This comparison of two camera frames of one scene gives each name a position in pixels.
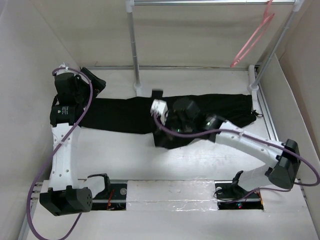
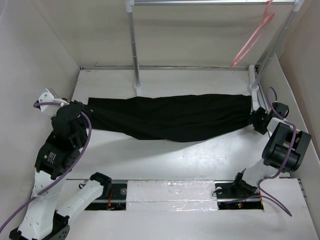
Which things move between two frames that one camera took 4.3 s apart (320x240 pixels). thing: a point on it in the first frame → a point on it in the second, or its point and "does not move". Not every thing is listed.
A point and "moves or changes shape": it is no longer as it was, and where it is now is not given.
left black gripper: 98,84 → 87,110
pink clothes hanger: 240,57 does not move
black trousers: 187,113 moves or changes shape
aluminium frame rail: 166,68 does not move
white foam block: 195,195 does not move
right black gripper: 168,115 → 259,112
